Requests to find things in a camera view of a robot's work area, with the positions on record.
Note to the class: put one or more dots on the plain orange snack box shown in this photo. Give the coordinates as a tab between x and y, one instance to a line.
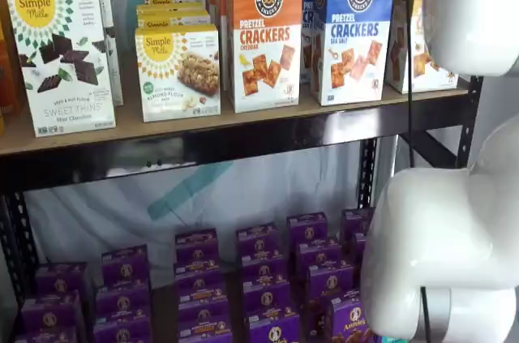
6	75

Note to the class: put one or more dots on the Simple Mills Sweet Thins box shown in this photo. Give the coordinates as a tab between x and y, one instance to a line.
117	75
61	55

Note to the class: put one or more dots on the Simple Mills almond bar box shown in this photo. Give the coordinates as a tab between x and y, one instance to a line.
174	0
174	18
178	75

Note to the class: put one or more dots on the purple Annie's snack box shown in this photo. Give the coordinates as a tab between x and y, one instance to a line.
359	247
61	278
258	239
204	333
197	245
121	331
50	310
275	331
307	229
348	322
44	337
356	223
198	278
332	280
121	298
202	304
266	296
262	266
123	264
319	254

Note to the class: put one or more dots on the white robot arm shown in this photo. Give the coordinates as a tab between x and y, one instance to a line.
446	217

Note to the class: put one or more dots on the purple Annie's snack boxes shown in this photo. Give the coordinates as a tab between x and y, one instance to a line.
162	318

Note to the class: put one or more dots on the white backdrop with teal logo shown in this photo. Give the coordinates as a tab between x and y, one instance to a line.
121	217

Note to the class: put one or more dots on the blue sea salt cracker box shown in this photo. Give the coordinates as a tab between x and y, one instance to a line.
353	55
306	14

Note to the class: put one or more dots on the black metal shelving frame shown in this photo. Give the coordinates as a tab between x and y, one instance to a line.
243	148

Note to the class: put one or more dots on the wooden shelf board with crackers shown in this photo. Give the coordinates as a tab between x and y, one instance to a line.
129	120

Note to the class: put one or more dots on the yellow honey mustard cracker box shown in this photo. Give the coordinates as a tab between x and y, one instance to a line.
397	35

